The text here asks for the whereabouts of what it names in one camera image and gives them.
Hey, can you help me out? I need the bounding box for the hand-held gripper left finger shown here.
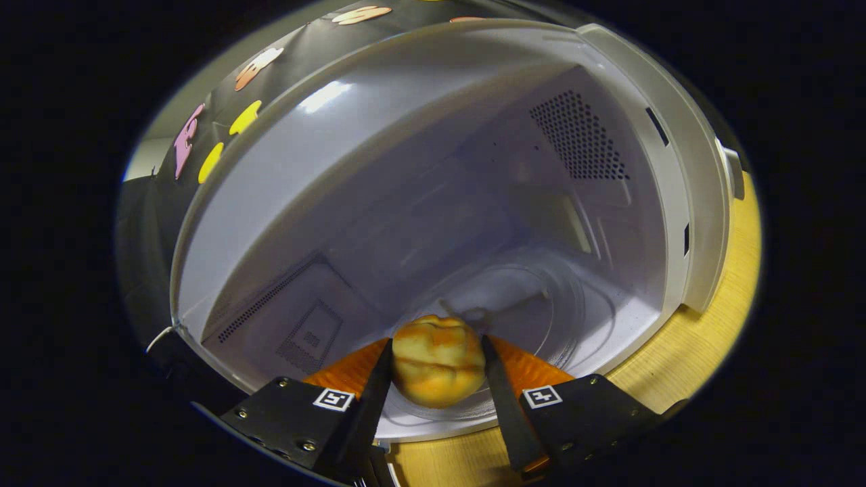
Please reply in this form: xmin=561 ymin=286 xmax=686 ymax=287
xmin=218 ymin=338 xmax=394 ymax=484

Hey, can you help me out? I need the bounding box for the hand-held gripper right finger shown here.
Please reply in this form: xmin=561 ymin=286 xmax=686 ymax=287
xmin=479 ymin=333 xmax=667 ymax=474

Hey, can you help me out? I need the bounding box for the golden bread bun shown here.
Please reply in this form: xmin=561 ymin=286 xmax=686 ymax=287
xmin=391 ymin=314 xmax=488 ymax=409

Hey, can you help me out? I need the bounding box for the white microwave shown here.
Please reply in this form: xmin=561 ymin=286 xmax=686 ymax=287
xmin=169 ymin=17 xmax=748 ymax=444

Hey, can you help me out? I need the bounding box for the glass turntable plate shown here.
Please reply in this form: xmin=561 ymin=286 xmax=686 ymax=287
xmin=375 ymin=262 xmax=588 ymax=423

